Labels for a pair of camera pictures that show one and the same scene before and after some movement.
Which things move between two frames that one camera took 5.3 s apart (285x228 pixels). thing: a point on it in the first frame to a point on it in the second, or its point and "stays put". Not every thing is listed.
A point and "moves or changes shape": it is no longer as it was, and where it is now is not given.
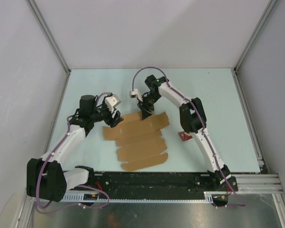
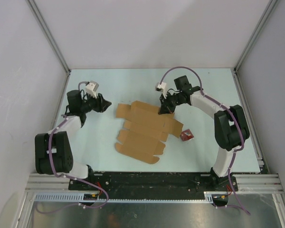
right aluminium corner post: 270,6 stays put
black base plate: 157,184 stays put
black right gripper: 145,108 to 166,107
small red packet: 184,136 stays put
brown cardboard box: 137,140 moves or changes shape
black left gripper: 110,121 to 102,104
